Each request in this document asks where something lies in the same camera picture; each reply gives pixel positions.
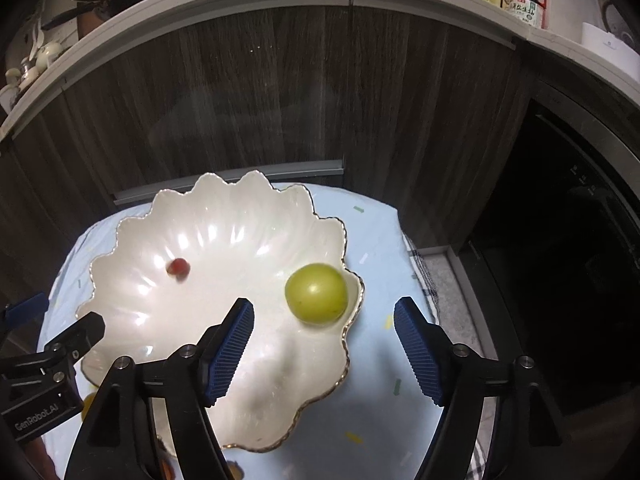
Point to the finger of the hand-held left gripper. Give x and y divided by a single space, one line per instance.
80 332
25 309

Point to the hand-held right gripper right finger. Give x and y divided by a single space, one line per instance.
417 355

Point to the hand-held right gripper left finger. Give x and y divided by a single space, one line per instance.
230 355

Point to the white scalloped ceramic bowl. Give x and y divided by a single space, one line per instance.
225 260

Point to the red grape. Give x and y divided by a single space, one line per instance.
177 266

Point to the green apple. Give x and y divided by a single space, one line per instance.
315 292

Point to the checked dish cloth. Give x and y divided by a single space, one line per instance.
427 280

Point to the light blue printed tablecloth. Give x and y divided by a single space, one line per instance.
360 410

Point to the black built-in oven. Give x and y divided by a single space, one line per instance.
550 210

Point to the dark wood kitchen cabinet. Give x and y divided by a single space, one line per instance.
250 100

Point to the white teapot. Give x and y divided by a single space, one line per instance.
46 54

